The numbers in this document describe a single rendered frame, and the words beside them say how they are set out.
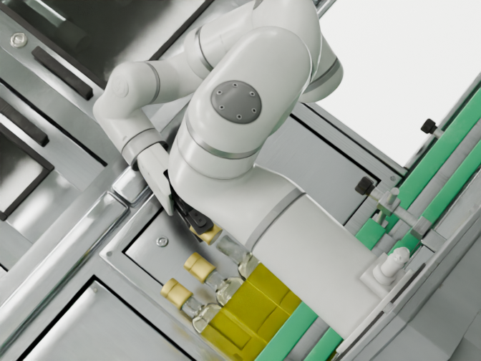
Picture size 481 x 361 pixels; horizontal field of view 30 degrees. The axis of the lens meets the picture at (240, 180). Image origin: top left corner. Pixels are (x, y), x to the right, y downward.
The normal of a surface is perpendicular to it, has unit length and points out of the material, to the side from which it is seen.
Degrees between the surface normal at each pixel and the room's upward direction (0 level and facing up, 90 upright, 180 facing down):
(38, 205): 90
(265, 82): 102
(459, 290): 90
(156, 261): 90
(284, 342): 90
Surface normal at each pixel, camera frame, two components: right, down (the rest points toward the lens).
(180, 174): -0.73, 0.44
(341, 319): -0.55, 0.40
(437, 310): 0.33, -0.66
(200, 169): -0.41, 0.69
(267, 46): 0.17, -0.59
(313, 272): -0.32, 0.09
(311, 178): 0.00, -0.33
